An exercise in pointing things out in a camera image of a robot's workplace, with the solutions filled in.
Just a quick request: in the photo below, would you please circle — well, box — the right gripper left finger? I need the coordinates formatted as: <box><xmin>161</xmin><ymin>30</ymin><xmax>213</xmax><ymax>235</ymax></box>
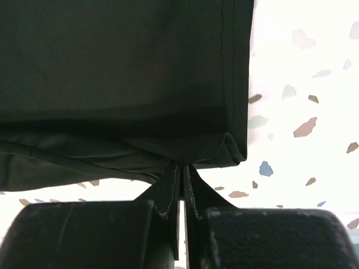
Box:
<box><xmin>0</xmin><ymin>165</ymin><xmax>180</xmax><ymax>269</ymax></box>

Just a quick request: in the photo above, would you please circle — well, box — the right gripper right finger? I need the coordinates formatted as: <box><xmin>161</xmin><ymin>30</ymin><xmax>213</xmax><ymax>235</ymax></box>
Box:
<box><xmin>183</xmin><ymin>165</ymin><xmax>359</xmax><ymax>269</ymax></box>

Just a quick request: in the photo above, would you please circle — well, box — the black t shirt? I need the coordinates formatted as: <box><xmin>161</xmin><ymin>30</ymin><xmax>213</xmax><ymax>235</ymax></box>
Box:
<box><xmin>0</xmin><ymin>0</ymin><xmax>255</xmax><ymax>193</ymax></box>

